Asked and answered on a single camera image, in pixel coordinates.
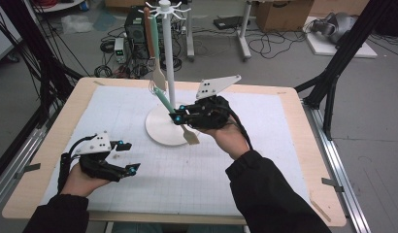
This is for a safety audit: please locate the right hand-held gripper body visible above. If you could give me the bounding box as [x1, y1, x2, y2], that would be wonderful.
[186, 75, 243, 130]

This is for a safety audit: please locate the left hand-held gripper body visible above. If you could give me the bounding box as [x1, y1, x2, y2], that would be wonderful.
[74, 130, 127, 183]

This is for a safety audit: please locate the cream brush with green handle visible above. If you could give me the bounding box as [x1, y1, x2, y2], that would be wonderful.
[152, 86, 201, 146]

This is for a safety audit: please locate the cream spatula with green handle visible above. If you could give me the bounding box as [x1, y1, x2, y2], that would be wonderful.
[149, 15, 168, 92]

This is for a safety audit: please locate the white utensil rack stand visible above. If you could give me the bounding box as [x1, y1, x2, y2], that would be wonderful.
[144, 0, 203, 148]

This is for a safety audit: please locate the whisk with wooden handle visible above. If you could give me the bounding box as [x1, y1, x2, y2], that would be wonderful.
[143, 7, 166, 95]

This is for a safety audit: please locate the person's left hand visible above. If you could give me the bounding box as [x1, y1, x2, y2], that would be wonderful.
[60, 161, 112, 198]

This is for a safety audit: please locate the person's right hand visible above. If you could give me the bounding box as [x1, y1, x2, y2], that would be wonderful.
[196, 119, 252, 161]

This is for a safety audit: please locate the white grid mat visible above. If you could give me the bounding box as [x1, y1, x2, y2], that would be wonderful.
[41, 84, 312, 217]

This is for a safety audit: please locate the white stand leg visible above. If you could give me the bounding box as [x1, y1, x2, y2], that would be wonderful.
[185, 0, 196, 62]
[238, 0, 253, 62]

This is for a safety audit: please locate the small white power supply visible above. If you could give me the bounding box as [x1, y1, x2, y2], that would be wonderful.
[114, 37, 127, 64]

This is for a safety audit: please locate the black computer tower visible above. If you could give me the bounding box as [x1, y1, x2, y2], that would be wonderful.
[123, 6, 153, 62]

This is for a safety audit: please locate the black flat device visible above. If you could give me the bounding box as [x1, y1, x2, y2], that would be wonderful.
[214, 16, 245, 31]

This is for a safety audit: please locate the cardboard box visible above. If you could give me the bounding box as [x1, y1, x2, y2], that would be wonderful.
[251, 0, 315, 33]

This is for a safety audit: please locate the clear plastic bag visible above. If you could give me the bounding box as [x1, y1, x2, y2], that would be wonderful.
[60, 14, 94, 35]

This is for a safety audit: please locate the grey metal clip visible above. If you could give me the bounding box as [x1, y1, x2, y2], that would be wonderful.
[321, 177, 346, 194]

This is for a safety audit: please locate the grey headset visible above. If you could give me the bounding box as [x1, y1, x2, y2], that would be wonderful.
[310, 12, 358, 45]

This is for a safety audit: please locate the round white table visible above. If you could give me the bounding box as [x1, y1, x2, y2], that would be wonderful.
[31, 0, 88, 14]

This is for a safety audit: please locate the white flat board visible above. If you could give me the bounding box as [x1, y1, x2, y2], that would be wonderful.
[305, 16, 379, 59]

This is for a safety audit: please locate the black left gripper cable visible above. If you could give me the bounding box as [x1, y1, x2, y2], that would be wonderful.
[56, 135, 98, 195]

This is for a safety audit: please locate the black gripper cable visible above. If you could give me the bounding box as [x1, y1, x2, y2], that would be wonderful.
[56, 135, 98, 195]
[224, 103, 254, 151]

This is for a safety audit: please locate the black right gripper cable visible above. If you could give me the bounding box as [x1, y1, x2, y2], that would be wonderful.
[224, 103, 254, 151]

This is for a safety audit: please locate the aluminium rail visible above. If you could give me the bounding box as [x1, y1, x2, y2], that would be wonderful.
[302, 103, 372, 233]
[0, 125, 48, 213]

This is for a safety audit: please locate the tangle of black floor cables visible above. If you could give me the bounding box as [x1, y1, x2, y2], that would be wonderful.
[249, 28, 310, 61]

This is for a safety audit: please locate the black metal frame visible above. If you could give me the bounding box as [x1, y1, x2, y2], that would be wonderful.
[293, 0, 398, 141]
[0, 0, 84, 183]

